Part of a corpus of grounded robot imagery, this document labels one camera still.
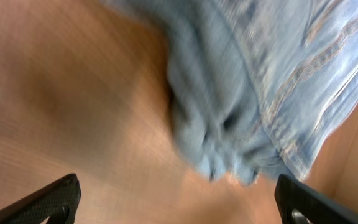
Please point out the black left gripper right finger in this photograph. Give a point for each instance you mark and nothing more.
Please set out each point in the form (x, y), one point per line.
(298, 203)

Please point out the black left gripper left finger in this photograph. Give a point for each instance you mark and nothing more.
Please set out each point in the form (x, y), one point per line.
(54, 203)

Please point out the light blue denim jeans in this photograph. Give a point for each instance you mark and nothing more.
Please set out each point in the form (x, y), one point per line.
(258, 85)

